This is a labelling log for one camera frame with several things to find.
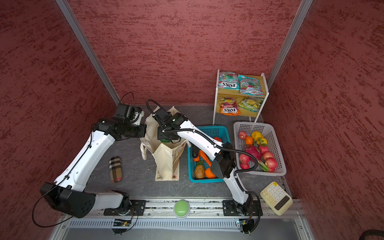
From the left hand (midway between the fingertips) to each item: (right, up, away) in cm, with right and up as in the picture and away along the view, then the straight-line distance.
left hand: (144, 134), depth 76 cm
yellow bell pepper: (+68, -4, +19) cm, 71 cm away
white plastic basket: (+75, -11, +15) cm, 77 cm away
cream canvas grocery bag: (+14, -9, -8) cm, 18 cm away
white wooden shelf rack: (+58, +24, +27) cm, 69 cm away
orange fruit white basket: (+61, -6, +18) cm, 64 cm away
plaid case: (-20, -20, +9) cm, 29 cm away
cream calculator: (+69, -33, -1) cm, 77 cm away
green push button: (+20, -37, -4) cm, 42 cm away
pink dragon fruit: (+63, -12, +10) cm, 65 cm away
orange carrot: (+33, -16, +13) cm, 39 cm away
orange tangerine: (+34, -22, +5) cm, 41 cm away
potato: (+29, -21, +6) cm, 37 cm away
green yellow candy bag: (+65, +19, +21) cm, 70 cm away
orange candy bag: (+48, +17, +18) cm, 54 cm away
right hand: (+10, -3, +4) cm, 11 cm away
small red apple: (+59, -2, +22) cm, 63 cm away
